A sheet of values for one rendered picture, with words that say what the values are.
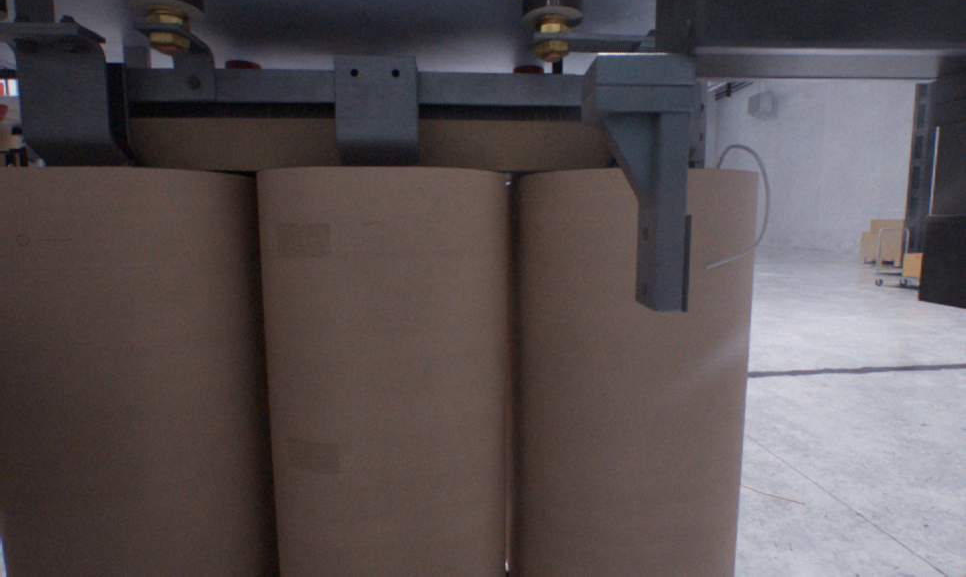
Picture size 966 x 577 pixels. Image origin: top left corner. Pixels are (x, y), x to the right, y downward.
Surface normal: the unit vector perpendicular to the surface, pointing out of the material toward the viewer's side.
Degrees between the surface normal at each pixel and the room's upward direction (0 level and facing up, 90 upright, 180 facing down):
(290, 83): 90
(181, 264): 90
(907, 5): 90
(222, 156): 90
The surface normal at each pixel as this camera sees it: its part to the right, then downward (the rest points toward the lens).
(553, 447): -0.68, 0.08
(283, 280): -0.44, 0.10
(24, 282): 0.08, 0.11
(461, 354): 0.50, 0.09
